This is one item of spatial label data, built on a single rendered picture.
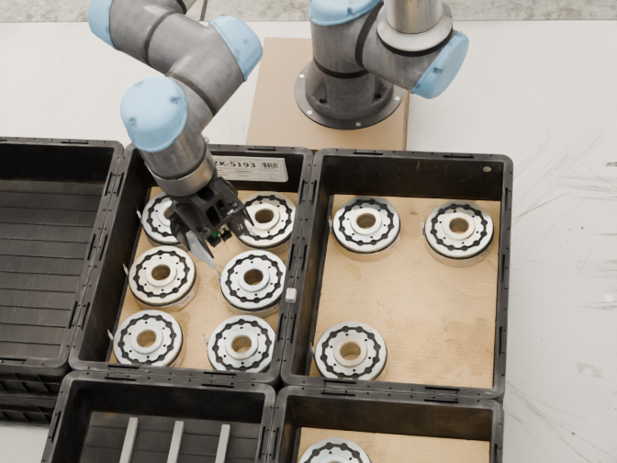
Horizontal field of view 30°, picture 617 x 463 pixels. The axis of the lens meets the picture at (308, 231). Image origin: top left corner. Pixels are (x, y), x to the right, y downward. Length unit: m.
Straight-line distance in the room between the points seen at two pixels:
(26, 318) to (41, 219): 0.18
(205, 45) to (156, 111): 0.11
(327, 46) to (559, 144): 0.46
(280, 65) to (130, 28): 0.69
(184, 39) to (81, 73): 0.92
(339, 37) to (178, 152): 0.57
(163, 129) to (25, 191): 0.69
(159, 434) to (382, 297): 0.38
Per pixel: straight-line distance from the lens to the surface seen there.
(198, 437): 1.66
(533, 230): 1.94
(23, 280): 1.86
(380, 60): 1.81
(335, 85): 1.93
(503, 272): 1.64
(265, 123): 1.97
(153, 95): 1.31
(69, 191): 1.93
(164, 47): 1.38
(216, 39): 1.36
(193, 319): 1.74
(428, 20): 1.73
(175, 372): 1.59
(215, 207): 1.42
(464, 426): 1.58
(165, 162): 1.34
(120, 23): 1.42
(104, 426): 1.70
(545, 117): 2.08
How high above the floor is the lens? 2.31
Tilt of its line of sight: 56 degrees down
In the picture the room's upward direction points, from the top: 11 degrees counter-clockwise
